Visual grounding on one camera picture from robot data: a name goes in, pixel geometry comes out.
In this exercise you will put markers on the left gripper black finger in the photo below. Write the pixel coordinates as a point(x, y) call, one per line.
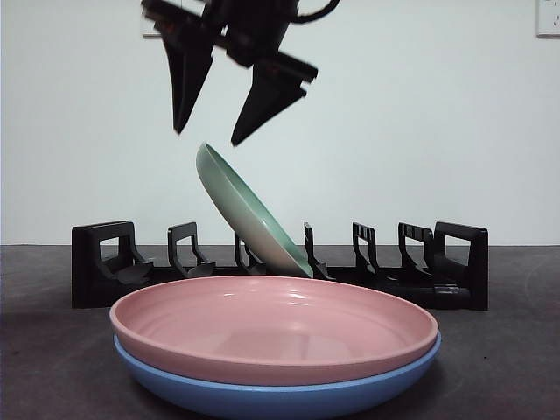
point(267, 100)
point(188, 83)

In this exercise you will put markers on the black plate rack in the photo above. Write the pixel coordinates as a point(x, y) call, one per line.
point(87, 262)

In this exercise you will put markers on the pink plate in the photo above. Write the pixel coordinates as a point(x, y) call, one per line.
point(262, 332)

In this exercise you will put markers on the green plate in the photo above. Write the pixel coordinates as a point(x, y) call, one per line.
point(245, 205)

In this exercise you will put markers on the blue plate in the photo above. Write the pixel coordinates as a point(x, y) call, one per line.
point(262, 401)

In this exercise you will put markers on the white wall socket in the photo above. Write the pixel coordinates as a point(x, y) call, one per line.
point(149, 31)
point(549, 19)

